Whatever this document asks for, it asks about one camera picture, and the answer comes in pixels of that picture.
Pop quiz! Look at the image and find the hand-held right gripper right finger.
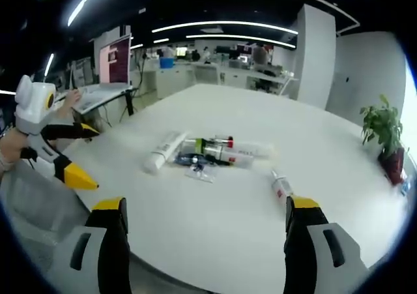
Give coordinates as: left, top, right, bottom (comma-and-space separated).
282, 194, 369, 294

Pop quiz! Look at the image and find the white square column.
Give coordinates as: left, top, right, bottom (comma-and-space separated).
295, 3, 338, 111

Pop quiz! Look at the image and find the white skincare tube red label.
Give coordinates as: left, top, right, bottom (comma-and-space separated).
208, 145, 255, 168

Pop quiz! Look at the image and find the long white skincare tube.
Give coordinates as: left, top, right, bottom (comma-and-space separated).
231, 141, 275, 160

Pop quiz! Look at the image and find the small white skincare tube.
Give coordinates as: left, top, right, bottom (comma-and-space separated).
269, 170, 295, 207

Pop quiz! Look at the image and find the large white skincare tube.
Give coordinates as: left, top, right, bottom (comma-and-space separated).
144, 130, 194, 175

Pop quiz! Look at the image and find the clear skincare bottle green band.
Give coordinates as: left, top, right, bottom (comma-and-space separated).
180, 136, 234, 155

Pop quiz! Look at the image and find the side desk with black legs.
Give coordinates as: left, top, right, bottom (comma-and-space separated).
53, 82, 139, 128

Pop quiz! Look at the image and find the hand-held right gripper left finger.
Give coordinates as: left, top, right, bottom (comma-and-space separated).
51, 196, 132, 294

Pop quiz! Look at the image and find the long ceiling light strip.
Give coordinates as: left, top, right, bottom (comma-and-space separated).
151, 20, 299, 36

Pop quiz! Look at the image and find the short ceiling light strip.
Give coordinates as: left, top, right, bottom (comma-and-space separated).
184, 34, 297, 49

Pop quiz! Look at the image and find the green potted plant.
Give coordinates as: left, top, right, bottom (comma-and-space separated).
359, 94, 405, 156

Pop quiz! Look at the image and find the grey chair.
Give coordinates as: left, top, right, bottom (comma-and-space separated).
0, 159, 94, 277

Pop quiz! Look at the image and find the person's left hand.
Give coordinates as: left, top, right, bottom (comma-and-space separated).
0, 129, 33, 175

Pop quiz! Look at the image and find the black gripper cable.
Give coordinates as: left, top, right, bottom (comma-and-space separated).
20, 146, 38, 169

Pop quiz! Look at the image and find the slanted ceiling light strip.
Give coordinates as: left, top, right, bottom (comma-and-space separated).
66, 0, 110, 27

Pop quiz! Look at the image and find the white background counter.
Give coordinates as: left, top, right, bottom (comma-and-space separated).
155, 60, 300, 96

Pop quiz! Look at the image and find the dark red plant pot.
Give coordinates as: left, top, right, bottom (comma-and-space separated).
377, 146, 407, 186

